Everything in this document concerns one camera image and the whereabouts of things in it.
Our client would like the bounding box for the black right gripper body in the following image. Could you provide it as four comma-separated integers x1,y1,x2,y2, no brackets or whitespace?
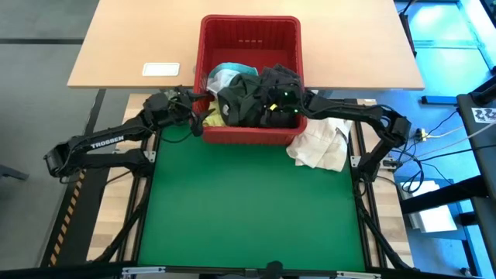
263,85,311,122

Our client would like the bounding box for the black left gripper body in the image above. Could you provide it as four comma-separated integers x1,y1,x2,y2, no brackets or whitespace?
166,85,205,137

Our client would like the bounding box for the dark green polo shirt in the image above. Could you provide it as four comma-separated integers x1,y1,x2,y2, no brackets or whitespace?
215,72,274,127

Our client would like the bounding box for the red plastic laundry bin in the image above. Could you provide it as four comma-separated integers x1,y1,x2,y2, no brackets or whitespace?
192,14,308,146

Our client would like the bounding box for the yellow garment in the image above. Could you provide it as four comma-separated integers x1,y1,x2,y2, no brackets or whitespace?
201,100,227,128

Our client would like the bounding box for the pale teal white garment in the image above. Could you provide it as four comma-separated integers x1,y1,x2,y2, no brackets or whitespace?
205,61,260,98

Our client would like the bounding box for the white rectangular label plate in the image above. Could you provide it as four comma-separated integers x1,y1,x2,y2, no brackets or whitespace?
141,61,181,78

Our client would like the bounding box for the cream white garment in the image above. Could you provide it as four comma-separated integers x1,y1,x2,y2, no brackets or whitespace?
285,116,353,174

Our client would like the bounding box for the light wooden desk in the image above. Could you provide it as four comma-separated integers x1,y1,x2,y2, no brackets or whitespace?
67,0,426,91

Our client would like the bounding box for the green table mat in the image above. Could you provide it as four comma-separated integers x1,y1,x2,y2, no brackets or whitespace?
137,122,367,272

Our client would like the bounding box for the black desk foot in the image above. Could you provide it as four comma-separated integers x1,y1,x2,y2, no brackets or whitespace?
398,0,419,59

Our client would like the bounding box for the black hazard striped platform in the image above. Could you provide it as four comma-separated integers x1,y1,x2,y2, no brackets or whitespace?
40,154,113,269

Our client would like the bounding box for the grey chair base leg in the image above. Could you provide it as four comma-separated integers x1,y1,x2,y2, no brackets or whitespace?
0,164,30,181

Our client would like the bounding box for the white box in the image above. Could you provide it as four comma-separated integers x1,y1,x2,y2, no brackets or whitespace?
398,180,459,234

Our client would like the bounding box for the black metal beam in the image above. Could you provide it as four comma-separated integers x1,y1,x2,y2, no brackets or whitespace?
398,174,490,215

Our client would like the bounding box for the white marker tag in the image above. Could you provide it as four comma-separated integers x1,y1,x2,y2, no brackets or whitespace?
470,107,496,125

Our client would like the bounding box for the black side table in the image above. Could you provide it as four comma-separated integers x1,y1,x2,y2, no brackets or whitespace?
456,75,496,279

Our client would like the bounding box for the silver metal bracket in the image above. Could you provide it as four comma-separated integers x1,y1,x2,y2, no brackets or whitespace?
122,266,167,277
336,270,383,279

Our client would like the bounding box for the black table-level camera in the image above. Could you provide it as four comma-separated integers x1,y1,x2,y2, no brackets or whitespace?
261,260,286,279

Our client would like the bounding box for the black aluminium table frame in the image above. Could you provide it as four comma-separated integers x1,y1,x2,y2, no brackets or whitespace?
0,92,415,279

